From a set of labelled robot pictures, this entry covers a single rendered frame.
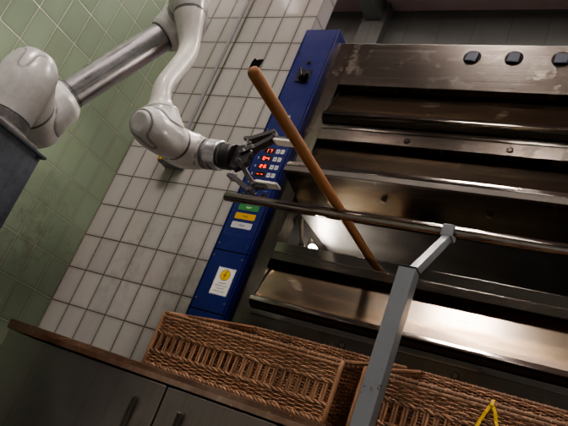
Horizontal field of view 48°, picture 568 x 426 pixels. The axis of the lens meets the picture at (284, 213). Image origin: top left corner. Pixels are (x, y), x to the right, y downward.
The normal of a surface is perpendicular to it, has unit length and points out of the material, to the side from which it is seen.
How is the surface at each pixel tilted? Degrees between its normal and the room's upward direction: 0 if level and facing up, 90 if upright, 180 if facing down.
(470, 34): 90
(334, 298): 70
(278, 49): 90
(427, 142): 90
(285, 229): 90
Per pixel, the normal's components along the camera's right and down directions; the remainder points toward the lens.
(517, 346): -0.24, -0.74
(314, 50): -0.38, -0.47
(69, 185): 0.86, 0.14
